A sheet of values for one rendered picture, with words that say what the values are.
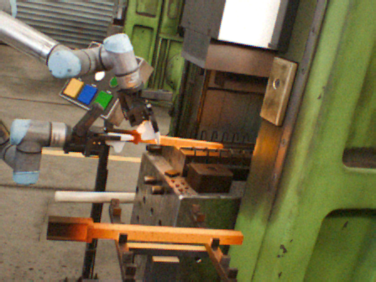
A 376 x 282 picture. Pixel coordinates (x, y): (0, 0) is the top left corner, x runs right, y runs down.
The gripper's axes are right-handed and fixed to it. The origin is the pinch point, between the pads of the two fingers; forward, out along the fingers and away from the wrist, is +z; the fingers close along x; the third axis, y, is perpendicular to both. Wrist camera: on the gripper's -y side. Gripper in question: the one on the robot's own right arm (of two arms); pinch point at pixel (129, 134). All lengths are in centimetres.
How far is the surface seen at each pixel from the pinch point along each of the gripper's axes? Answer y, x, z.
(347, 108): -27, 48, 38
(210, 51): -30.7, 8.0, 17.3
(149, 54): 29, -460, 164
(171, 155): 6.9, -3.1, 17.2
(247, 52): -32.5, 8.1, 29.7
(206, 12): -41.6, 1.5, 16.1
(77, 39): 61, -783, 129
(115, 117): 5.0, -38.3, 6.0
